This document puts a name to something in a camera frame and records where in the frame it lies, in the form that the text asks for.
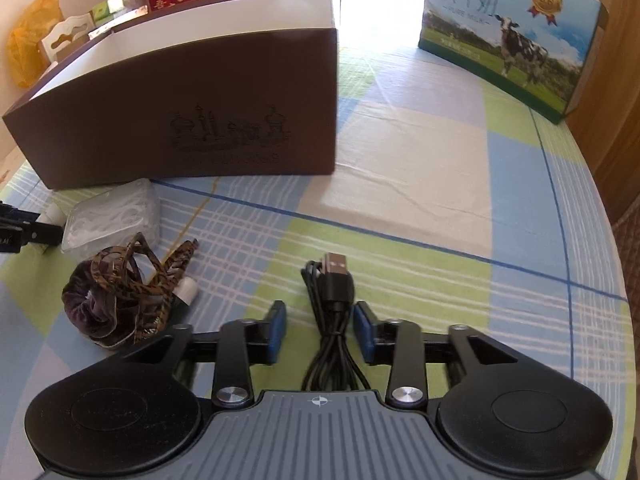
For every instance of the wooden cabinet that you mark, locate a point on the wooden cabinet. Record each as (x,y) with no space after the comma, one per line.
(615,85)

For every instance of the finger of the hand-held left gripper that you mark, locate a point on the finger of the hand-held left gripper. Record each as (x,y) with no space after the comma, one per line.
(17,212)
(40,235)

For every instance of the milk gift carton with cow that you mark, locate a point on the milk gift carton with cow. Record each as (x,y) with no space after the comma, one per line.
(475,35)

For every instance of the brown woven chair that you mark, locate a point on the brown woven chair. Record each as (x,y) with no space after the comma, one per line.
(631,260)

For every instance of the green lip gel tube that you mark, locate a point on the green lip gel tube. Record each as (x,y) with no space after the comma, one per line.
(186,291)

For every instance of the desktop with checked cloth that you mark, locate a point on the desktop with checked cloth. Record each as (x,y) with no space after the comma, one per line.
(450,210)

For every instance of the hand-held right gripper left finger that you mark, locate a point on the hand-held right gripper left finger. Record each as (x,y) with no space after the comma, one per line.
(277,330)

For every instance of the brown cardboard box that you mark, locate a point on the brown cardboard box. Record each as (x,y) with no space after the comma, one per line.
(125,110)

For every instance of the green boxes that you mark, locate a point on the green boxes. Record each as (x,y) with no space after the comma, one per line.
(107,10)

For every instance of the tortoiseshell hair claw clip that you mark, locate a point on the tortoiseshell hair claw clip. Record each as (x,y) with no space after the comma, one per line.
(125,280)

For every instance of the small white pill bottle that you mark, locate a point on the small white pill bottle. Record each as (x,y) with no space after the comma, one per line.
(54,214)

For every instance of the yellow plastic bag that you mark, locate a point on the yellow plastic bag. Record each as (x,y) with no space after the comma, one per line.
(30,40)

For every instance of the clear floss pick box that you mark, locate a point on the clear floss pick box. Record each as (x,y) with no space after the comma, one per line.
(110,215)

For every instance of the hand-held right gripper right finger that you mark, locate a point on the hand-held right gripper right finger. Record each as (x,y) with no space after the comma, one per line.
(362,332)

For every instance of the purple velvet scrunchie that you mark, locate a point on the purple velvet scrunchie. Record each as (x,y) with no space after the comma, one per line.
(90,310)

